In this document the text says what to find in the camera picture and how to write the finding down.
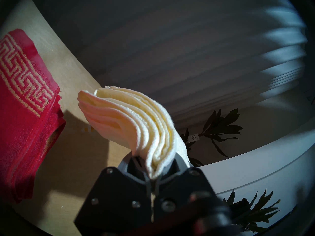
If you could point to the small dark leafy plant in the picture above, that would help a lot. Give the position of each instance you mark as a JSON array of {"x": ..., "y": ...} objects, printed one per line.
[{"x": 251, "y": 213}]

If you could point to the white plant tag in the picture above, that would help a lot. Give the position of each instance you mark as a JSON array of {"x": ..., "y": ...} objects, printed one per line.
[{"x": 193, "y": 138}]

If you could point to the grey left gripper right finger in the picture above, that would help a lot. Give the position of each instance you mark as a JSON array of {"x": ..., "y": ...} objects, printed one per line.
[{"x": 187, "y": 201}]

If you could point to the cream dotted towel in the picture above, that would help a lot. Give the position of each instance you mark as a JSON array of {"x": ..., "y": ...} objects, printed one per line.
[{"x": 137, "y": 125}]

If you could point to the red towel with gold pattern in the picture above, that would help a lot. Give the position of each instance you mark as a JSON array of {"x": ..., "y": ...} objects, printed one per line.
[{"x": 22, "y": 115}]

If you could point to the brown pleated curtain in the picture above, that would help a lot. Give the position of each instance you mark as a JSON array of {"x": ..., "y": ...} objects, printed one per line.
[{"x": 172, "y": 41}]

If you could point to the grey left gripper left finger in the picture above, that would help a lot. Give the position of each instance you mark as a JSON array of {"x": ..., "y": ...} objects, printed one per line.
[{"x": 118, "y": 201}]

